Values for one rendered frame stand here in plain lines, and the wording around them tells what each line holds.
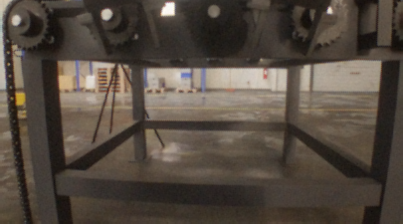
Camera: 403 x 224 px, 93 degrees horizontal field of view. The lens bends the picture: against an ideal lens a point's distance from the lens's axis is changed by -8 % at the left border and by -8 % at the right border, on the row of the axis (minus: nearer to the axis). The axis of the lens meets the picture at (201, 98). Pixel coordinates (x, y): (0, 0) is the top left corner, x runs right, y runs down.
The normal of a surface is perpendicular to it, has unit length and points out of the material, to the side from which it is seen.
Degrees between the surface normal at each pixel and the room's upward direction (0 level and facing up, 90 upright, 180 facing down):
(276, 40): 90
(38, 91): 90
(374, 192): 90
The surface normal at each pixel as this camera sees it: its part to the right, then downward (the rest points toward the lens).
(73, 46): -0.07, 0.11
